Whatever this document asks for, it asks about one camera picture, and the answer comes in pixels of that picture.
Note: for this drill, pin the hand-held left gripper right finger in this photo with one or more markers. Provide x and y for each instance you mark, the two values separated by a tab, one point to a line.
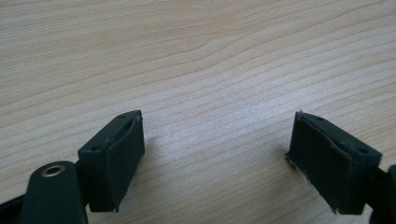
330	165

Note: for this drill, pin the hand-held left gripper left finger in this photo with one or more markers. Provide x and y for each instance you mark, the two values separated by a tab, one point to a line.
109	161

